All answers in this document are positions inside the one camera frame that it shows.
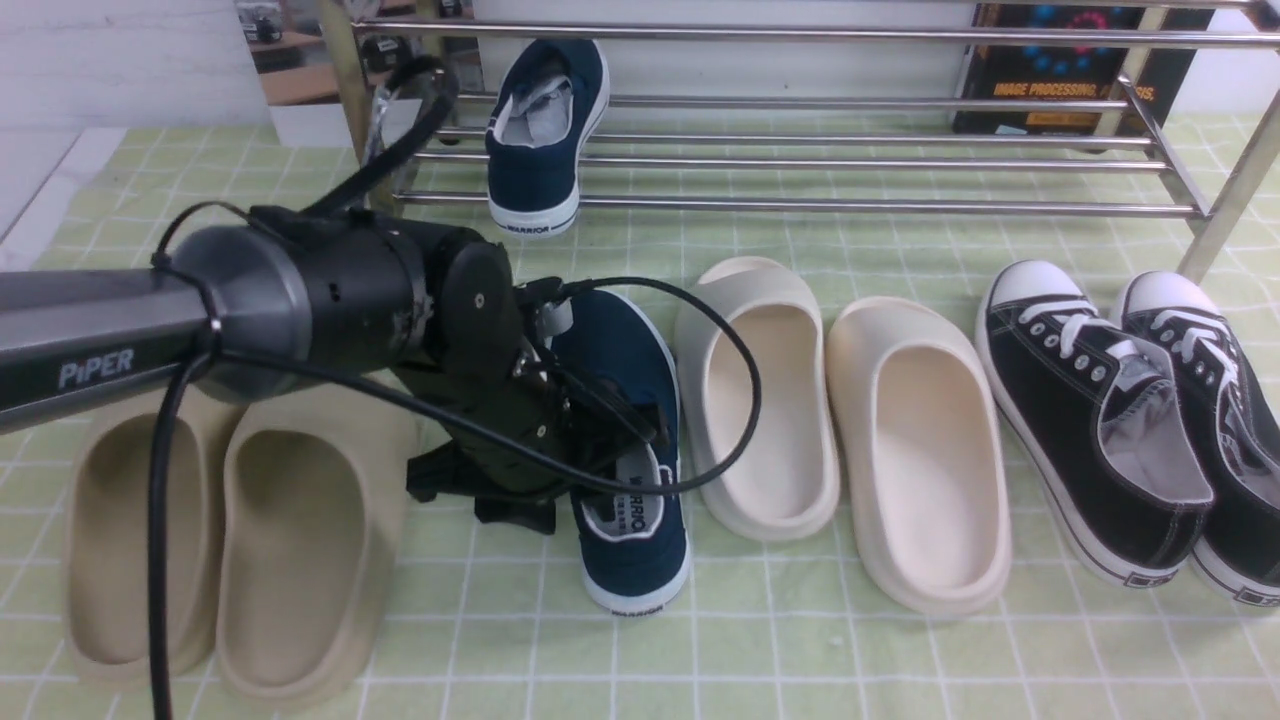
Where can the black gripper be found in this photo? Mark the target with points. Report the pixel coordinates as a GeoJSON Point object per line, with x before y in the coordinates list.
{"type": "Point", "coordinates": [545, 405]}

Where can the navy canvas shoe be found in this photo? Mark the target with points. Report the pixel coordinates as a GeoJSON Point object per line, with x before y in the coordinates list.
{"type": "Point", "coordinates": [552, 99]}
{"type": "Point", "coordinates": [634, 548]}

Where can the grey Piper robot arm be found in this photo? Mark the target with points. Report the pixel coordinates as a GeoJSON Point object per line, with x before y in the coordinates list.
{"type": "Point", "coordinates": [286, 301]}

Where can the steel shoe rack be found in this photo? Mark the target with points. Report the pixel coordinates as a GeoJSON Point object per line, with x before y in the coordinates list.
{"type": "Point", "coordinates": [1211, 222]}

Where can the green checkered cloth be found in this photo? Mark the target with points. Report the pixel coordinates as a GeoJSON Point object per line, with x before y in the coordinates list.
{"type": "Point", "coordinates": [493, 623]}

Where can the tan right foam slipper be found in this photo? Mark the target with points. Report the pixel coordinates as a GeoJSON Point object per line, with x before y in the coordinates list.
{"type": "Point", "coordinates": [314, 486]}

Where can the tan foam slipper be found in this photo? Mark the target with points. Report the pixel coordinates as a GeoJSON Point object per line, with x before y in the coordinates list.
{"type": "Point", "coordinates": [104, 562]}
{"type": "Point", "coordinates": [314, 486]}

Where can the cream left foam slipper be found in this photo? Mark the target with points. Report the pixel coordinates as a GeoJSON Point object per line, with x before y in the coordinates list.
{"type": "Point", "coordinates": [786, 484]}

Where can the cream foam slipper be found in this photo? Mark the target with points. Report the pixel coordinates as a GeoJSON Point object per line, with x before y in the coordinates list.
{"type": "Point", "coordinates": [919, 431]}
{"type": "Point", "coordinates": [786, 484]}

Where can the cream right foam slipper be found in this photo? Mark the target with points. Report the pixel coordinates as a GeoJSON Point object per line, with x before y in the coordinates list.
{"type": "Point", "coordinates": [919, 431]}

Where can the leaning mirror panel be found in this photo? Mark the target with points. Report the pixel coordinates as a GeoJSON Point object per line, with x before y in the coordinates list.
{"type": "Point", "coordinates": [301, 80]}

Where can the tan left foam slipper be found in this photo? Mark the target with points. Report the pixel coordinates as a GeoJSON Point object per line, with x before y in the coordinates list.
{"type": "Point", "coordinates": [104, 562]}

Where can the black left canvas sneaker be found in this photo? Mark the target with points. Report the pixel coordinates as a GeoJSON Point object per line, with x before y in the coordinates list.
{"type": "Point", "coordinates": [1098, 410]}

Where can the black canvas sneaker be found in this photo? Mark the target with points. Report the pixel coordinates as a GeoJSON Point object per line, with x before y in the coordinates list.
{"type": "Point", "coordinates": [1231, 428]}
{"type": "Point", "coordinates": [1098, 410]}

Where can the black image processing book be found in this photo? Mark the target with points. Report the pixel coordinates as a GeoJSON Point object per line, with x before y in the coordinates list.
{"type": "Point", "coordinates": [1059, 73]}

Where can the black right canvas sneaker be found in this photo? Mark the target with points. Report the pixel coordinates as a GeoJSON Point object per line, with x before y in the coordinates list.
{"type": "Point", "coordinates": [1231, 428]}

